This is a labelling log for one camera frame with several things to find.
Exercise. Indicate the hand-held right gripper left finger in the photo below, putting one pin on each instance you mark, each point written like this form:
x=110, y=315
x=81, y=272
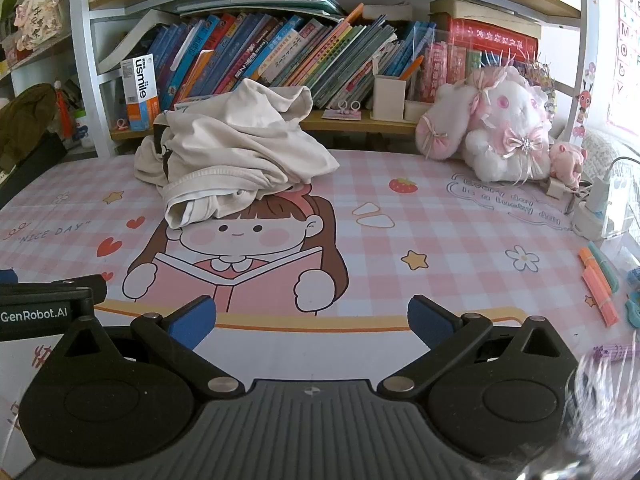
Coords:
x=192, y=320

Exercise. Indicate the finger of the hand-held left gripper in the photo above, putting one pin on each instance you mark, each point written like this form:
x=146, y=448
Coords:
x=97, y=290

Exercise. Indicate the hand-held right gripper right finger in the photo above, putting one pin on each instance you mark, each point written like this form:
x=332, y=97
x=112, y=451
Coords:
x=430, y=320

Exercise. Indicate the cream garment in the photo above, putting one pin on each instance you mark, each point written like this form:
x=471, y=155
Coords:
x=235, y=145

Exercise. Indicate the pink printed desk mat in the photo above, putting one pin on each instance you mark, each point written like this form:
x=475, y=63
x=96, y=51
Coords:
x=450, y=240

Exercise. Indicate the black box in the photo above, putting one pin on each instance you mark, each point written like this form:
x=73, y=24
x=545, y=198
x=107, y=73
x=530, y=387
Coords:
x=30, y=175

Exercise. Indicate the white jar with green lid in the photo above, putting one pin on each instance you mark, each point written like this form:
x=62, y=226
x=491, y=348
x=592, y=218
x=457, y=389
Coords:
x=82, y=130

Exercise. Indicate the pink clip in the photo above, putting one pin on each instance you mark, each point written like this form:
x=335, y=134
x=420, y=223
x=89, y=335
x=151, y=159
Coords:
x=120, y=125

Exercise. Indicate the red tassel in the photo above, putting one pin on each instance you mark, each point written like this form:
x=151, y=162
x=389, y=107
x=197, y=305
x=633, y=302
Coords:
x=62, y=110

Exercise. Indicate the purple pen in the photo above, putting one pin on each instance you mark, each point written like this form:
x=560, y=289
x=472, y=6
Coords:
x=615, y=351

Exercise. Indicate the tall white orange box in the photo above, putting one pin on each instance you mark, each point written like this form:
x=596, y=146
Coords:
x=140, y=95

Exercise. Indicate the white power strip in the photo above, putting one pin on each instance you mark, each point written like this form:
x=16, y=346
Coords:
x=597, y=210

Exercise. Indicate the clear plastic wrap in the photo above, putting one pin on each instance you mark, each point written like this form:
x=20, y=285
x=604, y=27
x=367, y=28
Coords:
x=610, y=410

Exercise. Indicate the blue plastic item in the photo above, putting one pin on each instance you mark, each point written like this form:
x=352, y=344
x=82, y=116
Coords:
x=634, y=305

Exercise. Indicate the white pink plush rabbit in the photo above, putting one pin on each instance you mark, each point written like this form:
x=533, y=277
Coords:
x=500, y=125

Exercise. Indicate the small pink plush toy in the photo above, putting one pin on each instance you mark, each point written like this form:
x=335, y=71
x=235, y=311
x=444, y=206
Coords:
x=567, y=162

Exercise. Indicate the white pen holder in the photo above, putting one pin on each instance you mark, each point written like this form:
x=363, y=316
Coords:
x=389, y=100

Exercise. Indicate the pink card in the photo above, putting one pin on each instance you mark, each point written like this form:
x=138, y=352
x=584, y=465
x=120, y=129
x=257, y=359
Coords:
x=340, y=112

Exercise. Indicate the row of books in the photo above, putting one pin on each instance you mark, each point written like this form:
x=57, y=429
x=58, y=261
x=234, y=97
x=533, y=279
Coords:
x=300, y=55

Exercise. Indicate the thick red dictionary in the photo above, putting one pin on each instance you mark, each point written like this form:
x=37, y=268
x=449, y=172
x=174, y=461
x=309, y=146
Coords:
x=492, y=40

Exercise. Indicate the thick cream book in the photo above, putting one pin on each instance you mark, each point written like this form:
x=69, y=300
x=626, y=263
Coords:
x=475, y=9

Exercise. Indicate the white bookshelf frame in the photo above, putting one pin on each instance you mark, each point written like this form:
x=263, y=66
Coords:
x=82, y=60

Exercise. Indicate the cartoon wall sticker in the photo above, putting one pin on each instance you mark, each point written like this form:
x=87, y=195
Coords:
x=584, y=102

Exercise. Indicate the alphabet wall poster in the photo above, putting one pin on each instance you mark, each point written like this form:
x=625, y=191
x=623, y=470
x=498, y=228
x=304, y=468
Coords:
x=625, y=35

